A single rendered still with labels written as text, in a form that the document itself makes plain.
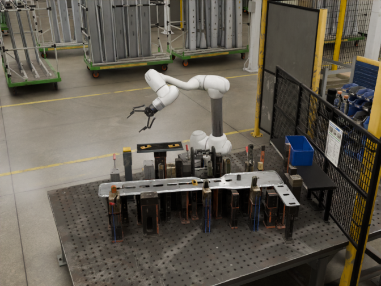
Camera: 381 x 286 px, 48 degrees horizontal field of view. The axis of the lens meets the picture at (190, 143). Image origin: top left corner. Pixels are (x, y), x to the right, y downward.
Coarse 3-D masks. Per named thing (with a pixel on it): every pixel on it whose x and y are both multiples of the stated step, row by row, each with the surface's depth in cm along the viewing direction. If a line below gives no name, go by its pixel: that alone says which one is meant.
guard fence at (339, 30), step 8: (272, 0) 584; (280, 0) 589; (288, 0) 594; (312, 0) 612; (336, 0) 630; (344, 0) 632; (320, 8) 623; (344, 8) 637; (336, 16) 641; (344, 16) 648; (360, 16) 660; (368, 16) 667; (344, 32) 659; (336, 40) 659; (360, 40) 679; (336, 48) 662; (336, 56) 666; (352, 56) 684; (256, 96) 638
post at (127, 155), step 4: (124, 152) 336; (128, 152) 336; (124, 156) 336; (128, 156) 337; (124, 160) 337; (128, 160) 338; (124, 164) 339; (128, 164) 339; (128, 168) 341; (128, 172) 343; (128, 176) 345; (128, 180) 346; (132, 180) 347; (128, 188) 349; (128, 196) 352; (132, 196) 353; (128, 200) 352; (132, 200) 353
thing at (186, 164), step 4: (184, 160) 338; (188, 160) 338; (184, 164) 331; (188, 164) 331; (184, 168) 332; (188, 168) 332; (184, 172) 333; (188, 172) 334; (184, 176) 335; (188, 176) 335; (188, 192) 342; (188, 196) 344; (188, 200) 345; (188, 204) 346
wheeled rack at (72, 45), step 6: (36, 24) 1084; (36, 36) 1167; (36, 42) 1186; (42, 42) 1183; (48, 42) 1165; (72, 42) 1165; (84, 42) 1177; (42, 48) 1110; (48, 48) 1114; (60, 48) 1125; (66, 48) 1131; (72, 48) 1138; (42, 54) 1123
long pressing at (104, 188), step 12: (144, 180) 323; (156, 180) 323; (168, 180) 323; (180, 180) 323; (240, 180) 323; (264, 180) 323; (276, 180) 323; (108, 192) 307; (120, 192) 307; (132, 192) 307
